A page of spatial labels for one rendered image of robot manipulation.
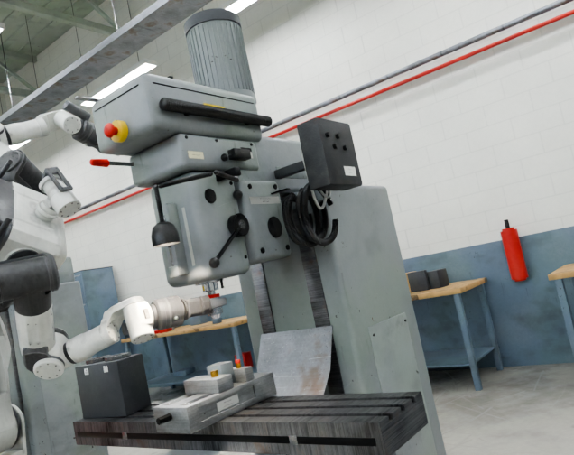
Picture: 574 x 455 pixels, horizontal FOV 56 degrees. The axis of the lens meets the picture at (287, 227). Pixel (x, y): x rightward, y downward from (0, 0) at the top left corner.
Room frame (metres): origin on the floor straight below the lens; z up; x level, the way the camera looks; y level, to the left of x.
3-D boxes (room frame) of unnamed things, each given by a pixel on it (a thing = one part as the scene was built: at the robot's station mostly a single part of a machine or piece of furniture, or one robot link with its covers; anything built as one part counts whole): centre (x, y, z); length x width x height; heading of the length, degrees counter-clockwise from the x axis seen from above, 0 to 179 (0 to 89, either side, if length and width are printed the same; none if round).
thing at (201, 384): (1.60, 0.32, 1.02); 0.15 x 0.06 x 0.04; 51
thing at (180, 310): (1.58, 0.34, 1.24); 0.13 x 0.12 x 0.10; 32
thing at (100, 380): (1.95, 0.73, 1.03); 0.22 x 0.12 x 0.20; 61
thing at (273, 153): (2.03, -0.03, 1.66); 0.80 x 0.23 x 0.20; 143
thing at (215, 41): (1.83, 0.11, 2.05); 0.20 x 0.20 x 0.32
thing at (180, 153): (1.66, 0.24, 1.68); 0.34 x 0.24 x 0.10; 143
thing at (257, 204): (1.78, 0.15, 1.47); 0.24 x 0.19 x 0.26; 53
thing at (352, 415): (1.66, 0.32, 0.89); 1.24 x 0.23 x 0.08; 53
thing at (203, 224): (1.63, 0.26, 1.47); 0.21 x 0.19 x 0.32; 53
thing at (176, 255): (1.54, 0.33, 1.45); 0.04 x 0.04 x 0.21; 53
